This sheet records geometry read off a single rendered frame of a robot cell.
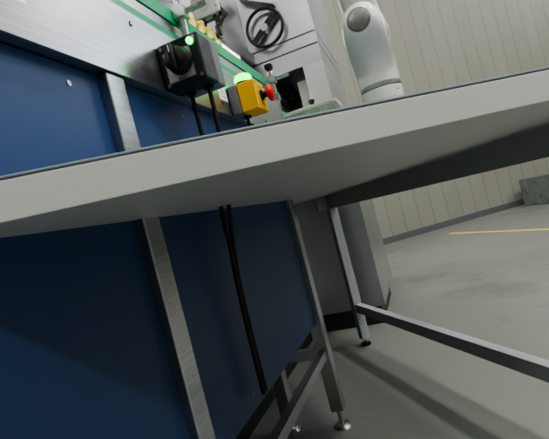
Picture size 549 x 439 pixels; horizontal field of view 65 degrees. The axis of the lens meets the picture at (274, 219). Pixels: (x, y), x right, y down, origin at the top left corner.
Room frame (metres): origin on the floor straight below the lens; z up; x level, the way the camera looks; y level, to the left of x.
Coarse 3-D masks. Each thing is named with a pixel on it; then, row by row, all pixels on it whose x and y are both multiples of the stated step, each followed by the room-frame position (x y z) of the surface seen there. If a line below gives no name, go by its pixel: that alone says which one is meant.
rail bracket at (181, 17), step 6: (174, 0) 0.88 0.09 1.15; (180, 0) 0.88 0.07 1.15; (204, 0) 0.86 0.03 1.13; (174, 6) 0.87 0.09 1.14; (180, 6) 0.87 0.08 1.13; (192, 6) 0.87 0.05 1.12; (198, 6) 0.87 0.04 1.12; (174, 12) 0.87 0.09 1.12; (180, 12) 0.87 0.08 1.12; (186, 12) 0.88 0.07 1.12; (174, 18) 0.88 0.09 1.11; (180, 18) 0.88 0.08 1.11; (186, 18) 0.88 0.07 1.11; (180, 24) 0.88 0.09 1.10; (186, 24) 0.88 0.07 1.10; (180, 30) 0.88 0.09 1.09; (186, 30) 0.88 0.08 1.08
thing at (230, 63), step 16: (112, 0) 0.69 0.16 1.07; (128, 0) 0.74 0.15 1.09; (144, 0) 0.78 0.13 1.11; (144, 16) 0.77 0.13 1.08; (160, 16) 0.83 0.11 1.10; (176, 32) 0.88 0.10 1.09; (224, 48) 1.12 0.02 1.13; (224, 64) 1.10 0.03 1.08; (240, 64) 1.21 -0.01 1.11; (256, 80) 1.34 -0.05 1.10
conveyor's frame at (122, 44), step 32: (0, 0) 0.45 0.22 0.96; (32, 0) 0.50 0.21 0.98; (64, 0) 0.55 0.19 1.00; (96, 0) 0.61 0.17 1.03; (0, 32) 0.45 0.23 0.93; (32, 32) 0.48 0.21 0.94; (64, 32) 0.53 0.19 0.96; (96, 32) 0.59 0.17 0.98; (128, 32) 0.67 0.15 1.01; (160, 32) 0.77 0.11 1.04; (96, 64) 0.58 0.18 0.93; (128, 64) 0.65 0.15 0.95; (160, 64) 0.74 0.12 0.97; (160, 96) 0.76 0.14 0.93; (224, 96) 0.99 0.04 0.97; (128, 128) 0.62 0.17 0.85
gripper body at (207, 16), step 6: (192, 0) 1.46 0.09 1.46; (198, 0) 1.45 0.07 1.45; (210, 0) 1.44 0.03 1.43; (216, 0) 1.44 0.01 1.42; (204, 6) 1.45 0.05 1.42; (210, 6) 1.44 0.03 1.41; (216, 6) 1.44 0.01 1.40; (192, 12) 1.47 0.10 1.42; (198, 12) 1.46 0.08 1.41; (204, 12) 1.45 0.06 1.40; (210, 12) 1.44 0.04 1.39; (216, 12) 1.44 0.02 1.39; (198, 18) 1.46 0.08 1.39; (204, 18) 1.46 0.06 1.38; (210, 18) 1.48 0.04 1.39
